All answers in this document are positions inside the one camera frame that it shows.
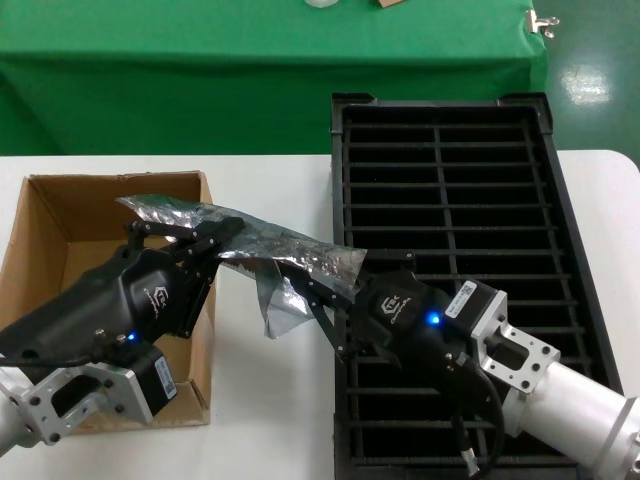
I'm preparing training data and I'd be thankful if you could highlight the graphics card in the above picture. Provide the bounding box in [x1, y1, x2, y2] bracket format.
[224, 234, 364, 301]

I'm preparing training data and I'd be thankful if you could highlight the translucent anti-static bag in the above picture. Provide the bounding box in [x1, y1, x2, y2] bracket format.
[114, 193, 369, 341]

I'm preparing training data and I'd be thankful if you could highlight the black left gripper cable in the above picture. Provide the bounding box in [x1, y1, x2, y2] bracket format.
[0, 349, 101, 369]

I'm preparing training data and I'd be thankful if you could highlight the green cloth covered table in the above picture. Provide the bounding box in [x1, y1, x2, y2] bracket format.
[0, 0, 549, 157]

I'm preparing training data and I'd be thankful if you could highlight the black slotted container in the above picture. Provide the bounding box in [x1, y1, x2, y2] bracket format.
[327, 91, 626, 474]

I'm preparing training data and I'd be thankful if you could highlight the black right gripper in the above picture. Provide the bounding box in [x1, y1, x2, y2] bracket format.
[292, 248, 507, 396]

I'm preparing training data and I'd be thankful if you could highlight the silver binder clip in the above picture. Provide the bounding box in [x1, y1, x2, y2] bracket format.
[524, 9, 561, 39]

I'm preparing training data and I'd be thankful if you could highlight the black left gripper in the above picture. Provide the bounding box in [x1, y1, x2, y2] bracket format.
[0, 216, 247, 419]

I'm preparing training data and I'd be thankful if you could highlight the open brown cardboard box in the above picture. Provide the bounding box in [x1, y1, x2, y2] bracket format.
[0, 171, 217, 437]

